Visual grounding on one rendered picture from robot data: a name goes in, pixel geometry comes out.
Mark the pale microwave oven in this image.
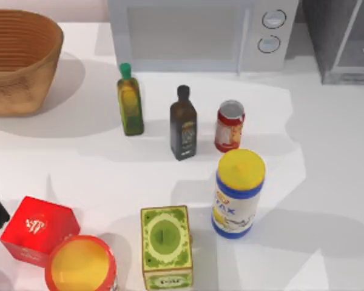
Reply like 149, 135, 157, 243
107, 0, 301, 76

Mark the yellow-lidded blue and white canister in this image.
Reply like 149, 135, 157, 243
211, 149, 266, 239

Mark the red box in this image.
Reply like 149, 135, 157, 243
0, 195, 81, 269

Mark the green oil bottle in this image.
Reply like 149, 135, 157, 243
116, 62, 145, 137

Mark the woven wooden basket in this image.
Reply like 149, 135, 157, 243
0, 9, 64, 117

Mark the red tub with yellow lid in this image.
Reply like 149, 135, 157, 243
45, 235, 120, 291

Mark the dark oil bottle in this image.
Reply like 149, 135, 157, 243
169, 85, 198, 162

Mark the microwave knob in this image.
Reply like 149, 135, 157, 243
257, 34, 282, 55
261, 8, 288, 29

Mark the red and white can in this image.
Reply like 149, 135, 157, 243
214, 99, 246, 153

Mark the green tin box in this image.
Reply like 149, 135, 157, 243
140, 205, 194, 291

